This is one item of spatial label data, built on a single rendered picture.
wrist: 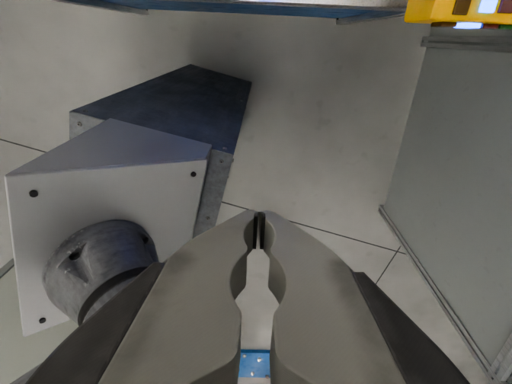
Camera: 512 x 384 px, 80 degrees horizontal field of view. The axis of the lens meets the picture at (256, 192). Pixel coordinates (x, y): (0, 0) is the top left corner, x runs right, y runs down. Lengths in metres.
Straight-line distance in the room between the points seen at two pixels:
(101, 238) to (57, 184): 0.09
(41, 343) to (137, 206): 1.50
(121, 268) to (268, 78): 1.26
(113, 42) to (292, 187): 1.12
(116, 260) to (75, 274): 0.05
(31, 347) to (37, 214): 1.52
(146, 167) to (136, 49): 1.23
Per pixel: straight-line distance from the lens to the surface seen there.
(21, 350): 1.95
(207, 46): 1.56
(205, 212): 0.64
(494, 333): 1.20
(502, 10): 0.55
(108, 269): 0.43
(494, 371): 1.22
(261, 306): 2.27
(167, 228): 0.54
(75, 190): 0.44
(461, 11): 0.53
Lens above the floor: 1.54
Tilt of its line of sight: 63 degrees down
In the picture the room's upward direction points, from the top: 177 degrees counter-clockwise
